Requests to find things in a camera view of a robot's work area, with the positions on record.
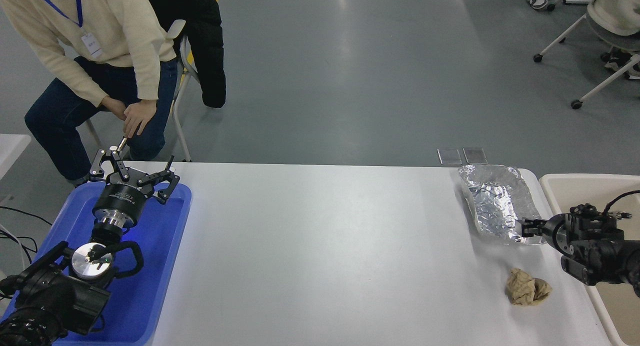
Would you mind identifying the white rolling office chair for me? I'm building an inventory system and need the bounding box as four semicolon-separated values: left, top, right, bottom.
532;0;640;110

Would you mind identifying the blue plastic tray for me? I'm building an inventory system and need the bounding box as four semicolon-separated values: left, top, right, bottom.
0;181;193;346

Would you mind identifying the person's right hand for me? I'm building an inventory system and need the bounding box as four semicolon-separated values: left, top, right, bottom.
102;95;129;121

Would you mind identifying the person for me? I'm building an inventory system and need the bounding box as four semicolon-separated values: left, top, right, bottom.
0;0;179;188

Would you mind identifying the person's left hand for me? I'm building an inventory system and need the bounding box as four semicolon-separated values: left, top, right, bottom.
122;99;159;139

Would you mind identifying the crumpled tan paper ball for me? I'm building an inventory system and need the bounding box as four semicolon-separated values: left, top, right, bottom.
505;267;553;307

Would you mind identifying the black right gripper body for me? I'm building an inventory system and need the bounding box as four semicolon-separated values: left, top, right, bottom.
542;214;566;255

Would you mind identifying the foil plate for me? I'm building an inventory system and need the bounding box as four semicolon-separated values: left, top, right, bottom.
458;164;548;245

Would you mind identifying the looped black cable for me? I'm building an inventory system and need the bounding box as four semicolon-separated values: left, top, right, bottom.
0;230;39;255

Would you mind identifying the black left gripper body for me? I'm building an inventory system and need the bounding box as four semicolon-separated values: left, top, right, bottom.
92;177;152;220

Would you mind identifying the clear floor plate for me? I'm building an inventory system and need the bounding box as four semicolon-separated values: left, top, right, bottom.
463;147;488;165
437;147;462;166

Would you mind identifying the thin black cable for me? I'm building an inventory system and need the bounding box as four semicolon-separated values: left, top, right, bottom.
0;206;53;227

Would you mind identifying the large pale dustbin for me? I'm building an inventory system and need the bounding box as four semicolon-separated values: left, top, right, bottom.
539;173;640;346

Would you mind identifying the black jacket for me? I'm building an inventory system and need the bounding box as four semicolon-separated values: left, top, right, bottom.
140;0;227;109

